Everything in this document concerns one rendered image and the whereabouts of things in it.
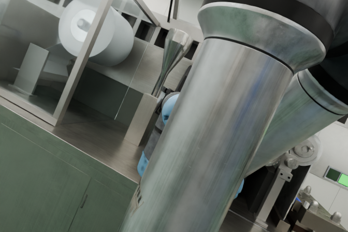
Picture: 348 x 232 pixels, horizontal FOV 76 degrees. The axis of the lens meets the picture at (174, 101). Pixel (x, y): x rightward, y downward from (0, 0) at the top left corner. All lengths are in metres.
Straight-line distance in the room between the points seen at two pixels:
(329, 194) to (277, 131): 3.84
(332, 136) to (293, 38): 1.33
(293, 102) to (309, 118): 0.03
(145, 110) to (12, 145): 0.59
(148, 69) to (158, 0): 2.92
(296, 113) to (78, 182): 0.84
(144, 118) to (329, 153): 1.01
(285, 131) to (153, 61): 1.21
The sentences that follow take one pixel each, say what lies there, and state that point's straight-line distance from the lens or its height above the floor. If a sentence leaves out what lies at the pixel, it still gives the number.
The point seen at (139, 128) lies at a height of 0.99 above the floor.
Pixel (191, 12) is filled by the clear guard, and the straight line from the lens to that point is 1.49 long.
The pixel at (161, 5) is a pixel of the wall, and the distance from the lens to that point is 4.25.
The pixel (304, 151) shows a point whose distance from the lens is 1.09.
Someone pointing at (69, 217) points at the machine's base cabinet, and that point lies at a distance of 1.06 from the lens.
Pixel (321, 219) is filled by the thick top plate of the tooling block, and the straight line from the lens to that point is 1.16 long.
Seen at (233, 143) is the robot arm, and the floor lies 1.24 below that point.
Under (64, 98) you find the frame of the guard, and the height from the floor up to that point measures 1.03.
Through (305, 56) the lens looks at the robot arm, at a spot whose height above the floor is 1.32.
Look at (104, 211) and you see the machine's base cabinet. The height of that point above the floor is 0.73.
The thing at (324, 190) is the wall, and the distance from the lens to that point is 4.13.
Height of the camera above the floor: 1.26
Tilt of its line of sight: 3 degrees down
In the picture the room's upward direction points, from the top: 24 degrees clockwise
